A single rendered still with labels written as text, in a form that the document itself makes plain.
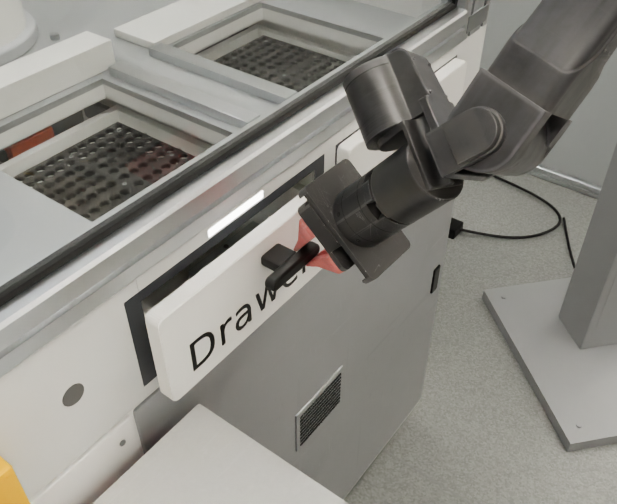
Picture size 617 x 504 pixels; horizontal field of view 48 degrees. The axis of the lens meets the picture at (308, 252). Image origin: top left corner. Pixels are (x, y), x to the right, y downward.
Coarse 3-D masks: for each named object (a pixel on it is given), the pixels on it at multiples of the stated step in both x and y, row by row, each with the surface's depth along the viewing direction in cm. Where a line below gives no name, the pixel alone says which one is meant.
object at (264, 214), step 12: (288, 192) 79; (276, 204) 82; (264, 216) 84; (240, 228) 82; (192, 264) 77; (180, 276) 76; (168, 288) 74; (144, 300) 73; (156, 300) 73; (144, 312) 63
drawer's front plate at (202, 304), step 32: (288, 224) 69; (224, 256) 64; (256, 256) 66; (192, 288) 61; (224, 288) 64; (256, 288) 69; (288, 288) 74; (160, 320) 58; (192, 320) 62; (224, 320) 66; (256, 320) 71; (160, 352) 60; (224, 352) 69; (160, 384) 64; (192, 384) 66
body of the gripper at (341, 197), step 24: (336, 168) 63; (312, 192) 60; (336, 192) 62; (360, 192) 58; (336, 216) 60; (360, 216) 58; (384, 216) 56; (360, 240) 60; (384, 240) 63; (408, 240) 64; (360, 264) 60; (384, 264) 62
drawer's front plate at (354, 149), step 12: (456, 60) 95; (444, 72) 92; (456, 72) 94; (444, 84) 92; (456, 84) 96; (456, 96) 97; (360, 132) 81; (348, 144) 79; (360, 144) 79; (348, 156) 78; (360, 156) 81; (372, 156) 83; (384, 156) 86; (360, 168) 82
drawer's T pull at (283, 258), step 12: (276, 252) 67; (288, 252) 67; (300, 252) 67; (312, 252) 68; (264, 264) 67; (276, 264) 66; (288, 264) 66; (300, 264) 67; (276, 276) 65; (288, 276) 66; (276, 288) 65
